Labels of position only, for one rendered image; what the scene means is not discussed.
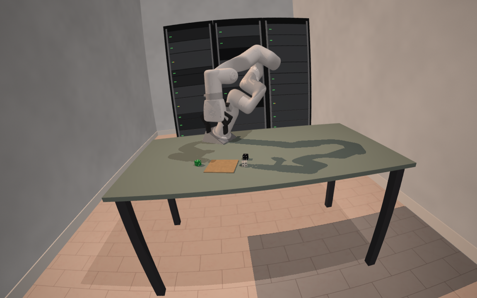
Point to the tan mat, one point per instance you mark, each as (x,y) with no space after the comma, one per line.
(221,166)

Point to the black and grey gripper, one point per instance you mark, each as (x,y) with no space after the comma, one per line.
(215,111)

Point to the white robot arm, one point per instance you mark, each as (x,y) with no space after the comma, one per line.
(227,73)

